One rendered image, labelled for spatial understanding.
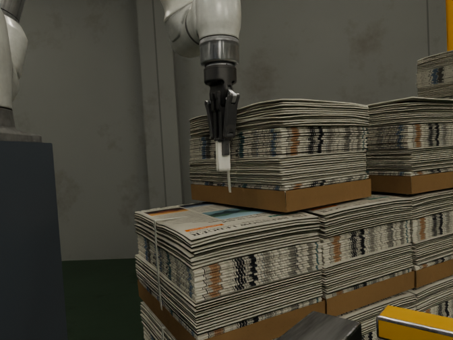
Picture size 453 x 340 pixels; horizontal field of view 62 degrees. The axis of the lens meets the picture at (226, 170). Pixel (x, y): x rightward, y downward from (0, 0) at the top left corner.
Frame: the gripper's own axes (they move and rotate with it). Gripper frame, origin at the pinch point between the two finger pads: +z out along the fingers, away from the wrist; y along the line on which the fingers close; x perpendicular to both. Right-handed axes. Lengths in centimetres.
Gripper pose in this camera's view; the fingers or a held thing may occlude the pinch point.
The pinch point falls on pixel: (222, 155)
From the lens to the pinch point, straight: 86.5
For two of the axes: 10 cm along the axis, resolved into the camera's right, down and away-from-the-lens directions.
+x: -8.7, 0.5, -4.8
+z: 0.3, 10.0, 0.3
